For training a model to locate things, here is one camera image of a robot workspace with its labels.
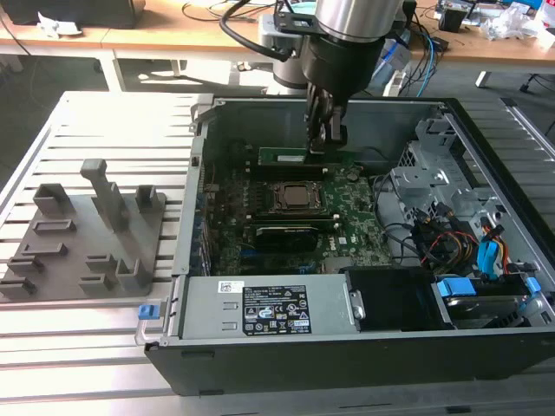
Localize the metal CPU socket cover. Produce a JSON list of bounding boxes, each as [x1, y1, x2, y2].
[[266, 179, 329, 216]]

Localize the silver CPU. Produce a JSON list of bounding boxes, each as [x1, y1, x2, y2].
[[281, 186, 320, 207]]

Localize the silver power supply unit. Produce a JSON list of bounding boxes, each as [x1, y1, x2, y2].
[[166, 275, 363, 343]]

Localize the black camera cable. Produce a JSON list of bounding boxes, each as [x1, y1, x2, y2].
[[219, 0, 300, 62]]

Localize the blue flat wire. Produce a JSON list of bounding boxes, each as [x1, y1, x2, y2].
[[476, 237, 504, 283]]

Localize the grey parts rack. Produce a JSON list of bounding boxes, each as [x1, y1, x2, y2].
[[0, 158, 168, 304]]

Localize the green motherboard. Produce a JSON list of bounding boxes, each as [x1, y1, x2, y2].
[[201, 166, 394, 276]]

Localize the small dark desk device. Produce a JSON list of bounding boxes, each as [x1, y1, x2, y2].
[[437, 2, 468, 32]]

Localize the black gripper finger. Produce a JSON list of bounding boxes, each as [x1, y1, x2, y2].
[[305, 81, 330, 155], [324, 103, 348, 146]]

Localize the black RAM slot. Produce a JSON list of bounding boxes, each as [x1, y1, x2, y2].
[[245, 172, 327, 180], [247, 218, 340, 224], [247, 214, 340, 220], [245, 168, 327, 175], [245, 165, 327, 171], [247, 210, 340, 217], [247, 222, 340, 229]]

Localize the black graphics card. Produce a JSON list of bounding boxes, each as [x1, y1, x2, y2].
[[253, 223, 320, 255]]

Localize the wrist camera with black bracket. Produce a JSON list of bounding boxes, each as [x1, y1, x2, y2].
[[258, 10, 324, 60]]

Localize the clear plastic bag pile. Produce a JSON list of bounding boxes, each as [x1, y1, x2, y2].
[[480, 2, 543, 42]]

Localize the blue hanging cable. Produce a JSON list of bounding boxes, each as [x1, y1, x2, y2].
[[418, 29, 437, 99]]

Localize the wooden desk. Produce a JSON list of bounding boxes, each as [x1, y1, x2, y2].
[[0, 0, 555, 75]]

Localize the green RAM stick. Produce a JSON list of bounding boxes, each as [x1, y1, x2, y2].
[[258, 146, 314, 166]]

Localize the red yellow power wires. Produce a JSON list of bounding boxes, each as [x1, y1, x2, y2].
[[428, 231, 513, 278]]

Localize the silver metal drive cage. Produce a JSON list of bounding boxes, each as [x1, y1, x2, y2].
[[389, 116, 508, 226]]

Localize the hard disk in blue carrier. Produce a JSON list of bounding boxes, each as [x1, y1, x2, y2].
[[431, 272, 543, 330]]

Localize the black open PC case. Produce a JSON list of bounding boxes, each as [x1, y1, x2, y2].
[[134, 95, 555, 398]]

